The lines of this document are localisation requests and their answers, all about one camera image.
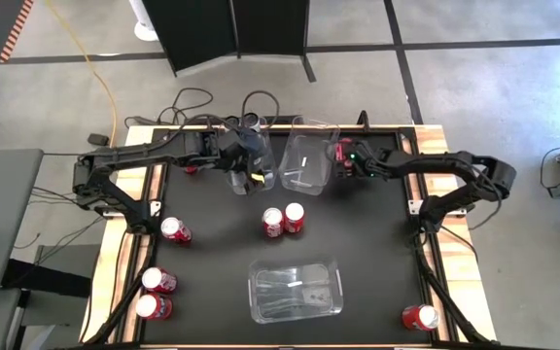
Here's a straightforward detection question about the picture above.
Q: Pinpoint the black frame strut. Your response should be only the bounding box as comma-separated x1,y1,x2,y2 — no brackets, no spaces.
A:
83,227,160,345
415,231,494,345

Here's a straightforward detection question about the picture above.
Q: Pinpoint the grey desk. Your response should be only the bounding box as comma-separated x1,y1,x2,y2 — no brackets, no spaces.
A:
0,148,45,298

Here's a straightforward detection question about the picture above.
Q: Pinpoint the black cable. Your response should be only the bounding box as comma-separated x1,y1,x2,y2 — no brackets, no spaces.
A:
240,89,281,128
123,87,216,128

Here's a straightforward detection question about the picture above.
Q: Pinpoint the black folding partition screen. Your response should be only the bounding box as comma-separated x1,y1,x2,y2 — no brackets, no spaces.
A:
142,0,318,84

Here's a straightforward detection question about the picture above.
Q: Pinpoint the clear plastic bin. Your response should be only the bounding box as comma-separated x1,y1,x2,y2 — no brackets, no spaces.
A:
224,126,280,196
247,257,345,326
278,116,341,197

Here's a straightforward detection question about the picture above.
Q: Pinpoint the black power adapter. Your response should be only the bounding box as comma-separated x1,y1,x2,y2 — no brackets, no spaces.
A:
87,131,112,148

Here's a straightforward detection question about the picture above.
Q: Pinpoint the red Coca-Cola can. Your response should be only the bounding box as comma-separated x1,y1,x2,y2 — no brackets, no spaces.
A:
334,140,355,165
283,201,306,234
159,216,193,244
262,207,285,239

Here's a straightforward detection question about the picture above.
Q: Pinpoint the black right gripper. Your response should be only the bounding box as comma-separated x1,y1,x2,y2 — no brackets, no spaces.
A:
332,137,378,180

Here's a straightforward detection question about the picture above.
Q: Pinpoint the yellow floor cable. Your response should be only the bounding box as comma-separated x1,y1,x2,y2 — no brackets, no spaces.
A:
46,0,119,147

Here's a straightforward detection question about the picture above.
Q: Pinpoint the white round stand base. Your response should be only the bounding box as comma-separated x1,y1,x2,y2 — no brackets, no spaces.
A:
127,0,159,43

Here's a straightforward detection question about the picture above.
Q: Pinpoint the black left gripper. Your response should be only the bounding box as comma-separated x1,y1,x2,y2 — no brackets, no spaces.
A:
219,128,267,196

